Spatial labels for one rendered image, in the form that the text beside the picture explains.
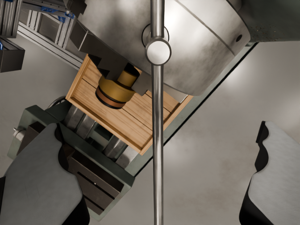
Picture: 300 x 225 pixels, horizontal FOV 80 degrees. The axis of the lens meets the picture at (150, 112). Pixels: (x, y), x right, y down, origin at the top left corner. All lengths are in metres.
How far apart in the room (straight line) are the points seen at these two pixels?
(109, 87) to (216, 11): 0.24
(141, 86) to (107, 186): 0.48
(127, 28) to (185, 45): 0.08
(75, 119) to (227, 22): 0.68
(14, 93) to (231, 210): 2.50
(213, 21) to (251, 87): 1.32
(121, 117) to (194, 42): 0.48
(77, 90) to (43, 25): 1.00
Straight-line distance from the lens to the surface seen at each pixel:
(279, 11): 0.31
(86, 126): 0.79
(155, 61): 0.16
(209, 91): 0.96
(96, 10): 0.27
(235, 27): 0.28
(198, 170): 1.85
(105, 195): 0.80
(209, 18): 0.25
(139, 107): 0.64
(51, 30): 1.63
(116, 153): 0.81
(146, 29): 0.24
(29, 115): 0.86
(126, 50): 0.24
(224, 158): 1.78
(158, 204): 0.24
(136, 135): 0.69
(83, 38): 0.31
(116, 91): 0.39
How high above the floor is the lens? 1.47
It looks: 66 degrees down
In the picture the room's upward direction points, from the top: 147 degrees counter-clockwise
